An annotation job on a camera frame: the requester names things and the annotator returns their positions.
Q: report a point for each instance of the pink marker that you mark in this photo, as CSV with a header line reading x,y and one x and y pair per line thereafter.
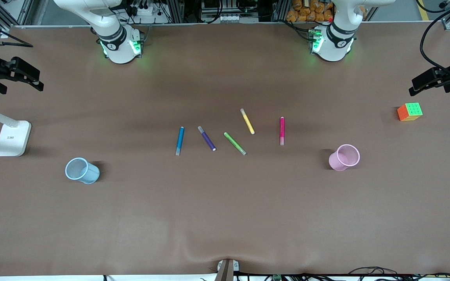
x,y
282,128

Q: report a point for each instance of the blue marker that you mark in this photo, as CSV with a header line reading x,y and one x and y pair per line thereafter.
x,y
180,138

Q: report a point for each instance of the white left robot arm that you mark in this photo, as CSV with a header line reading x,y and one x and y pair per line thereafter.
x,y
334,50

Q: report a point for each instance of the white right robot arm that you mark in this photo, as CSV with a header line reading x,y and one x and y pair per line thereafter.
x,y
119,50

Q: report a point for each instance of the colourful puzzle cube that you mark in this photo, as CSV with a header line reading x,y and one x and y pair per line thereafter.
x,y
409,112

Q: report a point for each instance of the white lamp stand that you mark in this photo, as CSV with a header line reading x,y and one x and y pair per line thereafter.
x,y
12,138

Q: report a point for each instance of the pink mesh cup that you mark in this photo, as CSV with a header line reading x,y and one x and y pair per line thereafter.
x,y
336,162

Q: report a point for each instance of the light blue mesh cup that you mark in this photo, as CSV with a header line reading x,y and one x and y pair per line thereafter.
x,y
88,173

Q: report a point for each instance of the white power strip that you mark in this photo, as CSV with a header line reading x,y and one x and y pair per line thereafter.
x,y
143,11

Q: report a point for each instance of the orange snack bag pile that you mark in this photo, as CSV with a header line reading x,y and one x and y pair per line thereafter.
x,y
307,13

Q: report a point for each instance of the yellow marker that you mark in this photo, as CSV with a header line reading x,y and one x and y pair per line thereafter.
x,y
247,121

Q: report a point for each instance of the purple marker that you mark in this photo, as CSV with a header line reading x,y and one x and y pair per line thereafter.
x,y
207,139

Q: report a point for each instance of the green marker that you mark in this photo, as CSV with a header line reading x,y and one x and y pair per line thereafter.
x,y
233,142

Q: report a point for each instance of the grey metal equipment rack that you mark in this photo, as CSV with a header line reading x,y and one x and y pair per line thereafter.
x,y
229,17

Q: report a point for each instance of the green circuit board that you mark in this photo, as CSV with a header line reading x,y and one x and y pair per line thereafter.
x,y
276,278

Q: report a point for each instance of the metal table clamp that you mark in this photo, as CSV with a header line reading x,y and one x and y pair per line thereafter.
x,y
225,271

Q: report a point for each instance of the aluminium corner bracket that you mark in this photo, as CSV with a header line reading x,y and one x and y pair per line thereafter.
x,y
449,24

